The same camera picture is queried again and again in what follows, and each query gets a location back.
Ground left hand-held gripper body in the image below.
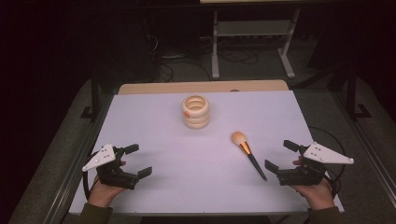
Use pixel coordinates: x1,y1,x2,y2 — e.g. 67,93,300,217
81,143,140,190

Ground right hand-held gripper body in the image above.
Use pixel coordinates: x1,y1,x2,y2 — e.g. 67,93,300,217
276,141,355,187

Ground makeup brush with black handle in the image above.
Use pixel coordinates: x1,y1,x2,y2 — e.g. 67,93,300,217
231,131,268,182

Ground person's left hand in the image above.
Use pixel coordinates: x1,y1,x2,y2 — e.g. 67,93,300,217
88,160,127,209

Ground person's right hand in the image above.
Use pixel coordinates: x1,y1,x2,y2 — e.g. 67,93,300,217
290,157,336,211

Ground white table mat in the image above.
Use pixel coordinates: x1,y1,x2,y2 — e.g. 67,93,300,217
68,90,346,217

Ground black metal stand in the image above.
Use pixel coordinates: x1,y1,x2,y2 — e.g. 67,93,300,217
79,70,101,123
346,64,373,121

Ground wooden table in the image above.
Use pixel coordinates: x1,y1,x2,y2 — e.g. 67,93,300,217
118,79,290,95

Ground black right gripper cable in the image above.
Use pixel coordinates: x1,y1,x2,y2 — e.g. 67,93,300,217
307,125,347,198

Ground aluminium frame rail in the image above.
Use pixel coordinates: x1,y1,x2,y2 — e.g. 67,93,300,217
42,92,114,224
332,91,396,201

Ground black floor cable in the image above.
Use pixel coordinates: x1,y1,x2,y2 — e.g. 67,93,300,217
158,54,213,83

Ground white metal desk frame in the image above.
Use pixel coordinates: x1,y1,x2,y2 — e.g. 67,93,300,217
199,0,312,80

